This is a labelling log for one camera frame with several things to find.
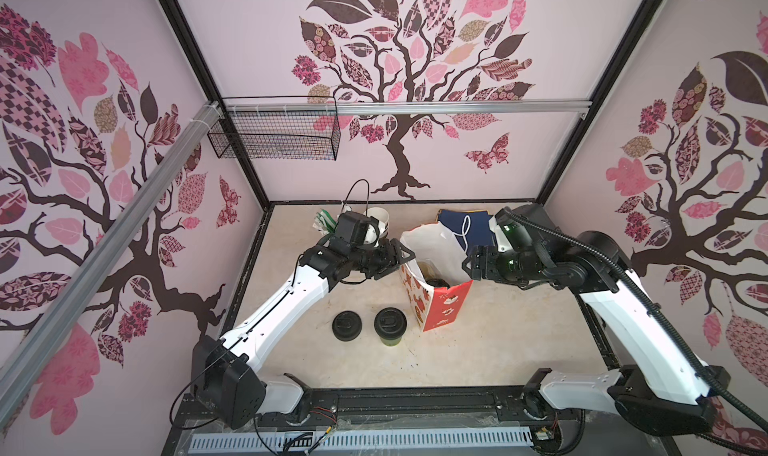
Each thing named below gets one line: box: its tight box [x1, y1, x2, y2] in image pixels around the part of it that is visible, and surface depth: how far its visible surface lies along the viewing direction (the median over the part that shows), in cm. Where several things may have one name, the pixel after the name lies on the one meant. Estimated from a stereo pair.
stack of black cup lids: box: [332, 310, 363, 342], surface depth 87 cm
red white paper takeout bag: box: [400, 221, 474, 332], surface depth 81 cm
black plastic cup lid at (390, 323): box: [374, 307, 407, 339], surface depth 78 cm
